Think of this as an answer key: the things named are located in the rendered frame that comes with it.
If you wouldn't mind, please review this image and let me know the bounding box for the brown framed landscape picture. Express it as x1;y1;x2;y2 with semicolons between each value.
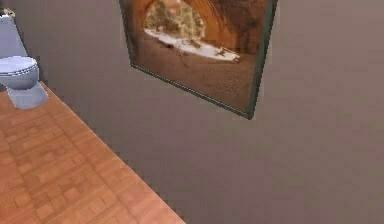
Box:
118;0;279;121

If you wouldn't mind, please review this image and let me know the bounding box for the white toilet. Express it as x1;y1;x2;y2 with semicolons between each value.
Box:
0;14;50;111

